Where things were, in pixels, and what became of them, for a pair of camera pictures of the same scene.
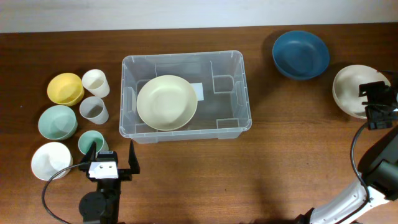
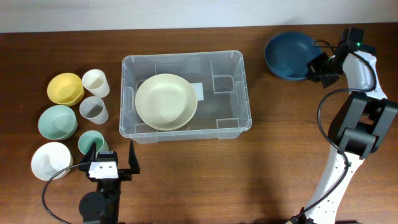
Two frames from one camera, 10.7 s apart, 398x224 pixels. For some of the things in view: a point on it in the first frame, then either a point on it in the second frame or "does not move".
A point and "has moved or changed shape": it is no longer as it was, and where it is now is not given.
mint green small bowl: x=58 y=122 does not move
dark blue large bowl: x=300 y=55 has moved or changed shape
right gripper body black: x=381 y=102 -> x=324 y=68
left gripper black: x=126 y=173 does not move
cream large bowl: x=167 y=102 does not move
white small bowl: x=49 y=158 does not move
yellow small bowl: x=66 y=89 does not move
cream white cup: x=95 y=81 does not move
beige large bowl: x=346 y=86 has moved or changed shape
